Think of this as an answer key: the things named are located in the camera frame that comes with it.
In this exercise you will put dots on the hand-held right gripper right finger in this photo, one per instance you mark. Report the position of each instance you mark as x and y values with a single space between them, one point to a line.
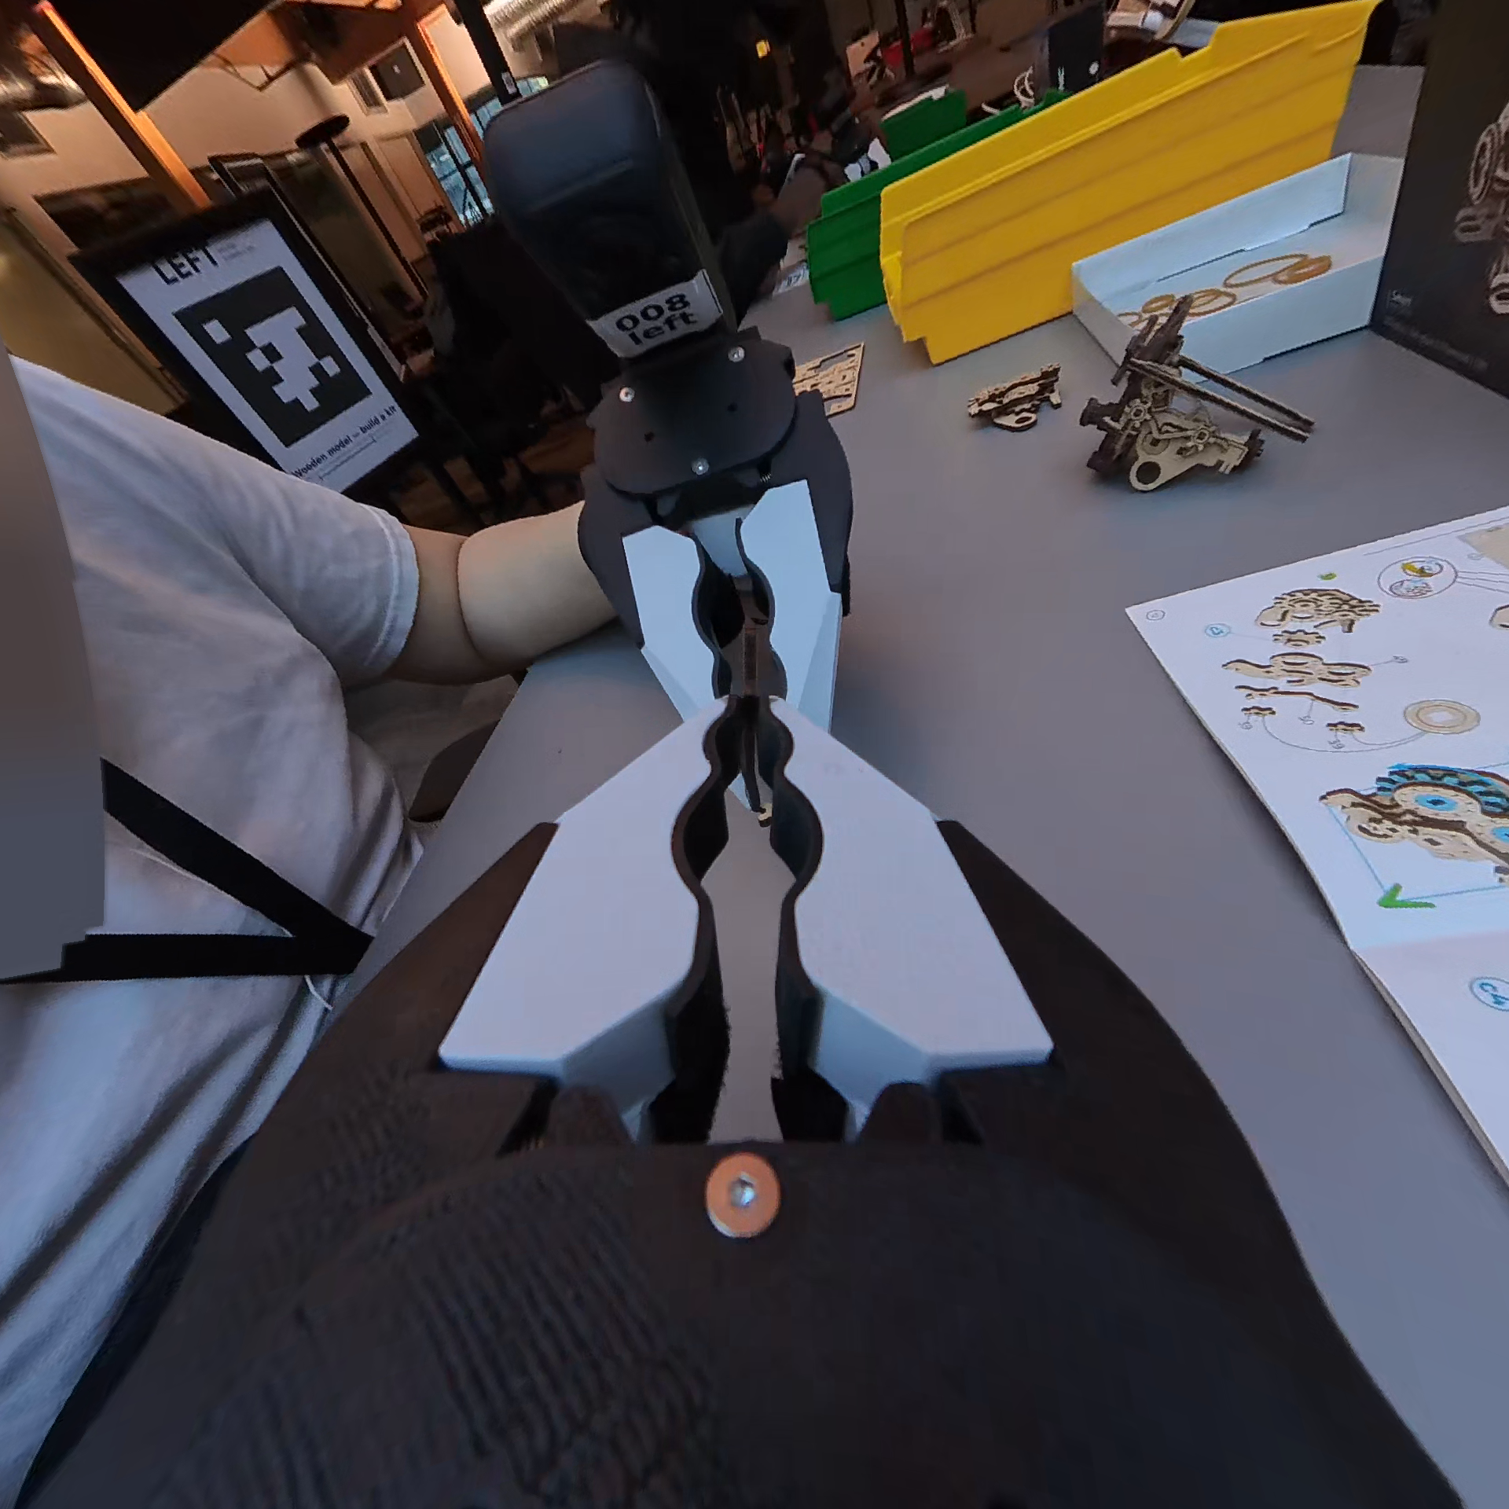
907 944

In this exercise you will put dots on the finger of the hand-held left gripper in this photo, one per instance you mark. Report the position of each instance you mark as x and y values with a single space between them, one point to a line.
659 600
806 590

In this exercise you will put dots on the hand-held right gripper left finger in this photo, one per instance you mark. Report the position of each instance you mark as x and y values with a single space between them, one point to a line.
576 944

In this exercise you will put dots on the slotted wooden axle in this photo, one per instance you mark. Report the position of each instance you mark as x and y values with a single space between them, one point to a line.
747 672

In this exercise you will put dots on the wooden parts sheet piece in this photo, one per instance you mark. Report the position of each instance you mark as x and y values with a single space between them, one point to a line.
828 378

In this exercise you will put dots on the green plastic bin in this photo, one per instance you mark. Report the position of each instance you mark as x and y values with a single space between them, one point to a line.
860 248

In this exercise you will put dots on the small wooden part assembly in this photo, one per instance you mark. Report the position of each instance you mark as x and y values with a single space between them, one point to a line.
1013 396

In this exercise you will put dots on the dark wooden model assembly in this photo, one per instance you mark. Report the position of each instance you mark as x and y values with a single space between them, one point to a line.
1160 424

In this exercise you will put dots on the yellow plastic bin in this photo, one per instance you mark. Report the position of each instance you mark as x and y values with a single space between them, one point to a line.
1060 200

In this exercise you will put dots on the black white marker sign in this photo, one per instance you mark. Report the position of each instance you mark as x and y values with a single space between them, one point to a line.
271 342

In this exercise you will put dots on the assembly instruction booklet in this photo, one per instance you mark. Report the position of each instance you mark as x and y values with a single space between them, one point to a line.
1354 732

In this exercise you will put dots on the white cardboard tray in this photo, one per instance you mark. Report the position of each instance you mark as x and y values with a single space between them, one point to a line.
1214 236

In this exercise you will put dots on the loose wooden rings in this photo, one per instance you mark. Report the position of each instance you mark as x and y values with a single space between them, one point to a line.
1279 272

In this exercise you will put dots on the black model kit box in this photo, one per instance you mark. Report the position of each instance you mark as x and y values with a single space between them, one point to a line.
1450 176

